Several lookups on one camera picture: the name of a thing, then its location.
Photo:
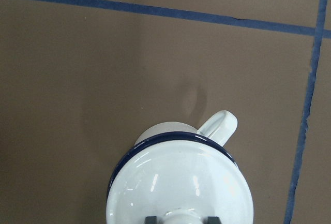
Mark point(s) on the white enamel lid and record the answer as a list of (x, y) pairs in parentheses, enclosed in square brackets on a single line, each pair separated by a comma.
[(178, 182)]

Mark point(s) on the white enamel mug blue rim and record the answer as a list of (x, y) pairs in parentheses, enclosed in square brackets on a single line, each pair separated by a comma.
[(215, 132)]

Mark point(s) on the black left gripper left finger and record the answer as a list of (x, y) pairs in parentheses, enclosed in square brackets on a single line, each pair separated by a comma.
[(150, 220)]

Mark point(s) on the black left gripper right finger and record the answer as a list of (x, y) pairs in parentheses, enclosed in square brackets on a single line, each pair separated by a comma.
[(213, 220)]

